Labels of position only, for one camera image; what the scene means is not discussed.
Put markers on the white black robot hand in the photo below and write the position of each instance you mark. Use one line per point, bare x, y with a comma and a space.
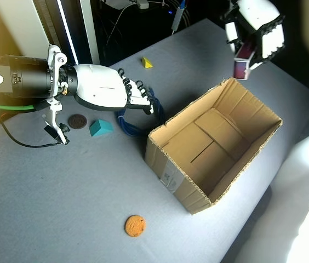
264, 30
99, 85

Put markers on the maroon small box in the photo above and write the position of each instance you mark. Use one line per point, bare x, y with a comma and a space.
239, 69

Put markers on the open brown cardboard box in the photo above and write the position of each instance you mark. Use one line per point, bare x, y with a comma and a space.
206, 153

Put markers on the dark brown round cookie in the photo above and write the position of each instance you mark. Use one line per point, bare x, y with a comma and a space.
77, 121

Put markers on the teal wedge block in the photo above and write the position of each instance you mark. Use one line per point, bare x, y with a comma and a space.
101, 128

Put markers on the yellow pyramid block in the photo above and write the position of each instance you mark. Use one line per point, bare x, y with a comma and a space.
146, 63

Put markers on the grey table cloth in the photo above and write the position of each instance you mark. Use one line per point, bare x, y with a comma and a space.
47, 191

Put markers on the orange round cookie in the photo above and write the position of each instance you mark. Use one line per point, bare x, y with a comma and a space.
135, 226

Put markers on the white robot body shell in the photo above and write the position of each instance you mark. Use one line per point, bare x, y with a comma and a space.
294, 205

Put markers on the white upright frame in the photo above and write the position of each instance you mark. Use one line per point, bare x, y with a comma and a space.
23, 24

